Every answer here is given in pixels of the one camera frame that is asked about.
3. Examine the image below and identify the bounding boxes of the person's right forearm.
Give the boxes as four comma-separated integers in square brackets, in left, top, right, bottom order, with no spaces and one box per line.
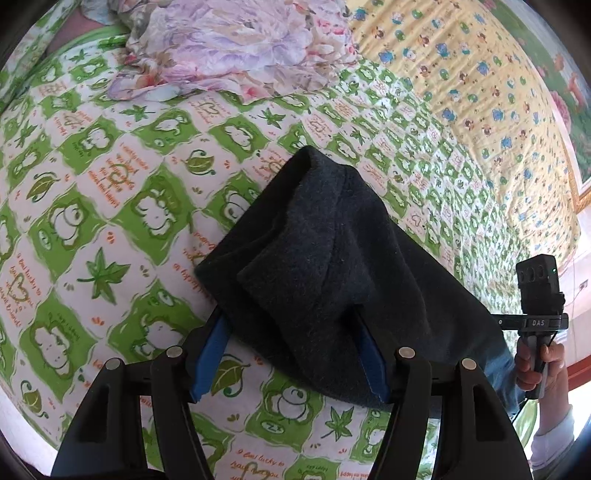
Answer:
[529,392,578,472]

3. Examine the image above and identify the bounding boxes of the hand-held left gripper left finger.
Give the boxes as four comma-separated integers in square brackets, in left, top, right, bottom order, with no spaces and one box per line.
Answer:
[51,310,232,480]

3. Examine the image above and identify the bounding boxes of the person's right hand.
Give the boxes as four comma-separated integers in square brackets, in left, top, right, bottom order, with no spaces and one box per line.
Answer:
[513,340,570,403]

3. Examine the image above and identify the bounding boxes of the black pants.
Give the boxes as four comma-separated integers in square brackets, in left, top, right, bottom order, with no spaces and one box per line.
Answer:
[194,145,525,416]

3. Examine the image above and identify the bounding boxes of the green white printed bedsheet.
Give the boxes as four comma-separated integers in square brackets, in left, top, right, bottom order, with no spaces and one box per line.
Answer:
[0,14,583,480]

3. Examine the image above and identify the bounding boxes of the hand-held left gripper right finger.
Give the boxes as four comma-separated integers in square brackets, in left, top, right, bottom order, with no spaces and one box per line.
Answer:
[352,315,533,480]

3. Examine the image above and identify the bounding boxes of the yellow cartoon printed quilt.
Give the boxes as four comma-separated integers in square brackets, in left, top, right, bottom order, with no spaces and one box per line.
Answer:
[346,0,583,319]

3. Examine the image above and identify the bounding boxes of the pink floral cloth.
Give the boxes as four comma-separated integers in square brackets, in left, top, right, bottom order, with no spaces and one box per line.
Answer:
[108,0,362,103]

